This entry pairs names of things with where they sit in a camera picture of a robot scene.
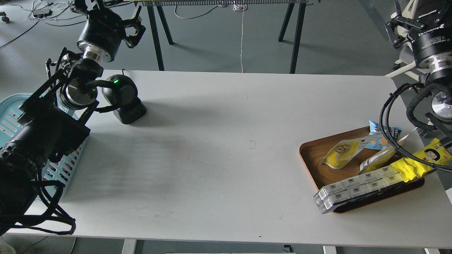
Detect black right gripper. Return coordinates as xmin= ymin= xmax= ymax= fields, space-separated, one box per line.
xmin=385 ymin=10 xmax=452 ymax=69

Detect blue snack bag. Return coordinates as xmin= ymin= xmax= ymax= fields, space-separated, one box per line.
xmin=365 ymin=120 xmax=403 ymax=151

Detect long white snack box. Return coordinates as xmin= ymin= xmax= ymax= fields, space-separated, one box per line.
xmin=313 ymin=166 xmax=404 ymax=214

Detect white office chair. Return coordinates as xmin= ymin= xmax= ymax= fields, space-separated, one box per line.
xmin=385 ymin=0 xmax=428 ymax=81

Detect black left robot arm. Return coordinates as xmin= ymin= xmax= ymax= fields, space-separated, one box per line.
xmin=1 ymin=0 xmax=147 ymax=235

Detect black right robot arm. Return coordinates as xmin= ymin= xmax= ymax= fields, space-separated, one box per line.
xmin=379 ymin=7 xmax=451 ymax=151

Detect yellow white snack pouch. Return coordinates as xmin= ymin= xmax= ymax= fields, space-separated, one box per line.
xmin=359 ymin=145 xmax=396 ymax=175

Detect black power adapter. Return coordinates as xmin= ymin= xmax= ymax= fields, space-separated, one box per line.
xmin=32 ymin=8 xmax=52 ymax=19

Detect light blue plastic basket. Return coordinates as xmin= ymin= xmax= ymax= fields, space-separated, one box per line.
xmin=0 ymin=93 xmax=89 ymax=198

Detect black trestle table legs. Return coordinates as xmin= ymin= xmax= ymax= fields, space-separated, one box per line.
xmin=139 ymin=0 xmax=307 ymax=74

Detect white hanging cable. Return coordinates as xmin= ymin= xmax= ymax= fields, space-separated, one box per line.
xmin=232 ymin=3 xmax=248 ymax=73

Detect black barcode scanner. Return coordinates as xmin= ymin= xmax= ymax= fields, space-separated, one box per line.
xmin=102 ymin=74 xmax=147 ymax=125

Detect yellow cartoon snack bag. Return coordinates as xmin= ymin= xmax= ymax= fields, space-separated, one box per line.
xmin=390 ymin=138 xmax=452 ymax=183

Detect brown wooden tray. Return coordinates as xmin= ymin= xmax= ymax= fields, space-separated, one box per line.
xmin=299 ymin=127 xmax=425 ymax=214

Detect yellow nut snack pouch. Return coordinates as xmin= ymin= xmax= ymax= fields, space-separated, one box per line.
xmin=321 ymin=137 xmax=371 ymax=169

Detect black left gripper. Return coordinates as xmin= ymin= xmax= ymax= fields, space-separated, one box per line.
xmin=77 ymin=0 xmax=146 ymax=62

